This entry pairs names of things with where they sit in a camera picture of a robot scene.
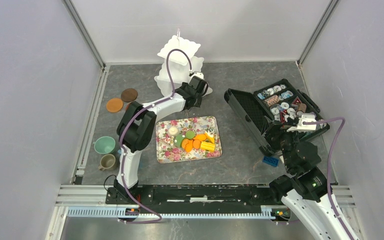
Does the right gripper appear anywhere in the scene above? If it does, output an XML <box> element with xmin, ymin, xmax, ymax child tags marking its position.
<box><xmin>260</xmin><ymin>115</ymin><xmax>304</xmax><ymax>171</ymax></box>

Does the green toy cake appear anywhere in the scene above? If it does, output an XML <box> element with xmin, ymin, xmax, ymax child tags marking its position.
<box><xmin>174</xmin><ymin>134</ymin><xmax>185</xmax><ymax>148</ymax></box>

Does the yellow toy cake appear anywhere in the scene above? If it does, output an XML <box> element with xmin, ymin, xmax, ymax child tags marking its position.
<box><xmin>200</xmin><ymin>141</ymin><xmax>216</xmax><ymax>152</ymax></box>

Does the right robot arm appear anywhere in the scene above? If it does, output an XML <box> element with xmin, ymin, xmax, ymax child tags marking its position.
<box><xmin>268</xmin><ymin>113</ymin><xmax>359</xmax><ymax>240</ymax></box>

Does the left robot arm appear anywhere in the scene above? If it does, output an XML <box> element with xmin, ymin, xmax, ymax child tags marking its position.
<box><xmin>114</xmin><ymin>74</ymin><xmax>209</xmax><ymax>204</ymax></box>

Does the blue toy brick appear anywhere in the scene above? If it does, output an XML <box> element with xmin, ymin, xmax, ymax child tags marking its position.
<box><xmin>262</xmin><ymin>156</ymin><xmax>279</xmax><ymax>167</ymax></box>

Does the black poker chip case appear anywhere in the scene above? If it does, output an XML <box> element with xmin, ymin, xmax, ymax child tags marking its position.
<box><xmin>224</xmin><ymin>78</ymin><xmax>330</xmax><ymax>156</ymax></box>

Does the white three-tier dessert stand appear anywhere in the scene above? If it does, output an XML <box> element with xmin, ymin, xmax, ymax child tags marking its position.
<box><xmin>154</xmin><ymin>29</ymin><xmax>204</xmax><ymax>97</ymax></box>

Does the green macaron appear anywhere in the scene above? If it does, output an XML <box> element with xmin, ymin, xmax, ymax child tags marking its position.
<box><xmin>185</xmin><ymin>130</ymin><xmax>196</xmax><ymax>140</ymax></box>

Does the cream cupcake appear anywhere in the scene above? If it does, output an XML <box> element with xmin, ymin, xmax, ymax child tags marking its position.
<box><xmin>167</xmin><ymin>126</ymin><xmax>179</xmax><ymax>137</ymax></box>

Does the floral rectangular tray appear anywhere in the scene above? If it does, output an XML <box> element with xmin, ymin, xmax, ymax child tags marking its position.
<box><xmin>155</xmin><ymin>116</ymin><xmax>222</xmax><ymax>164</ymax></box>

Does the dark brown round coaster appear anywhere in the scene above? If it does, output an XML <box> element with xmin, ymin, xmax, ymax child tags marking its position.
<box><xmin>120</xmin><ymin>88</ymin><xmax>138</xmax><ymax>103</ymax></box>

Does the orange round coaster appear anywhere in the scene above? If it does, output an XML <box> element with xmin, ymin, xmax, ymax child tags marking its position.
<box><xmin>105</xmin><ymin>98</ymin><xmax>124</xmax><ymax>113</ymax></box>

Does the mint green cup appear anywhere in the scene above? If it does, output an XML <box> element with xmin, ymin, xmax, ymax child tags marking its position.
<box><xmin>94</xmin><ymin>136</ymin><xmax>116</xmax><ymax>155</ymax></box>

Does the olive brown cup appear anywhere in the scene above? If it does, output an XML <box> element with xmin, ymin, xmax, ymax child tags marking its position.
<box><xmin>98</xmin><ymin>154</ymin><xmax>118</xmax><ymax>171</ymax></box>

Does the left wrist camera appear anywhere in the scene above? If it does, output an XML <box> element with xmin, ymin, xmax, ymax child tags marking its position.
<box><xmin>189</xmin><ymin>71</ymin><xmax>205</xmax><ymax>80</ymax></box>

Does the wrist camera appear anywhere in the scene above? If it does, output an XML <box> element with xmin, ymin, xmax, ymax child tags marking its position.
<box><xmin>286</xmin><ymin>113</ymin><xmax>317</xmax><ymax>133</ymax></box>
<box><xmin>189</xmin><ymin>71</ymin><xmax>205</xmax><ymax>80</ymax></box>

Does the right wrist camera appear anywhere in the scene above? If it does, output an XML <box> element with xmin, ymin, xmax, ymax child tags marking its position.
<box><xmin>286</xmin><ymin>113</ymin><xmax>317</xmax><ymax>133</ymax></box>

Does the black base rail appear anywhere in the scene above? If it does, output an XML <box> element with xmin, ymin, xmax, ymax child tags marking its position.
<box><xmin>105</xmin><ymin>184</ymin><xmax>282</xmax><ymax>215</ymax></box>

